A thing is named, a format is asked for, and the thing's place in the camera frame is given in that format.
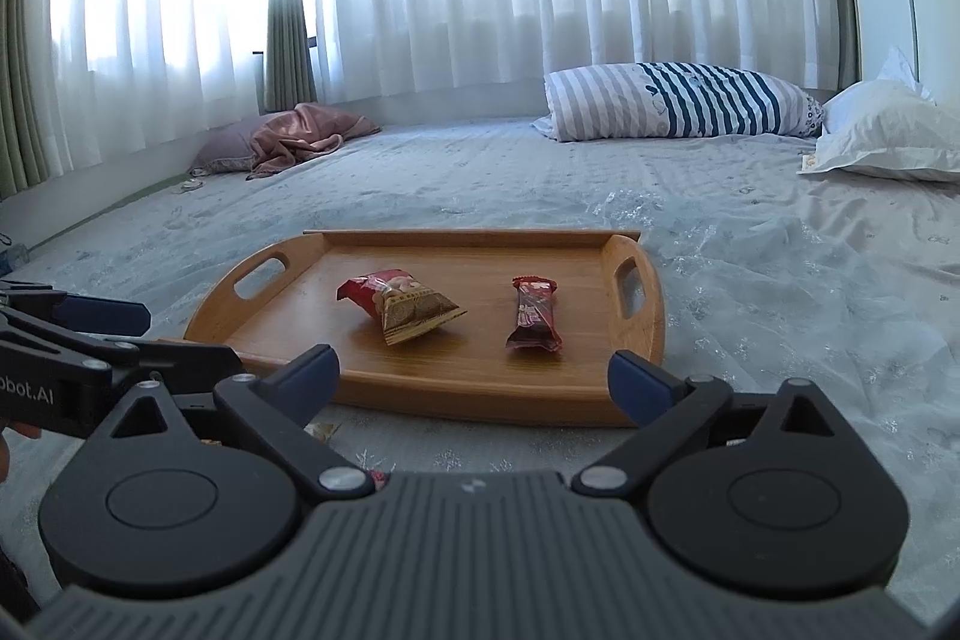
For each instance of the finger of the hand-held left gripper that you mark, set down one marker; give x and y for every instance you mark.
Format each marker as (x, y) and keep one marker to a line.
(187, 359)
(105, 316)

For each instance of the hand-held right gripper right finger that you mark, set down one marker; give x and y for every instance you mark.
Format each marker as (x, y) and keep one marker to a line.
(637, 385)

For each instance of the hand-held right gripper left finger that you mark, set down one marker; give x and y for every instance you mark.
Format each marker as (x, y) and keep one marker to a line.
(311, 379)

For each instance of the person's left hand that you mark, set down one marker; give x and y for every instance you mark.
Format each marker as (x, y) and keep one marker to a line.
(6, 456)

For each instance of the red and gold snack packet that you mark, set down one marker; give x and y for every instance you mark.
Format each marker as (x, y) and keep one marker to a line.
(405, 310)

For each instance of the dark red snack bar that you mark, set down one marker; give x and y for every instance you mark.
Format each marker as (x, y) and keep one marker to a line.
(532, 317)

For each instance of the small silver object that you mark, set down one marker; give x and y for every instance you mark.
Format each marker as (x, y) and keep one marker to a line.
(189, 185)

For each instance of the mauve pillow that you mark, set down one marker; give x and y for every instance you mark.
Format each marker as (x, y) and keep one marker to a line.
(225, 149)

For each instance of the pink blanket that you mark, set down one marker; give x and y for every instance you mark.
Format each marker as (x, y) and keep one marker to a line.
(307, 130)

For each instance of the blue striped pillow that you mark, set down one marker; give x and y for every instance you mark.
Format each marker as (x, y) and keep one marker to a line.
(675, 100)

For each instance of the white pillow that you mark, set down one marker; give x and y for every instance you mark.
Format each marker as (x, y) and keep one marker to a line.
(885, 130)

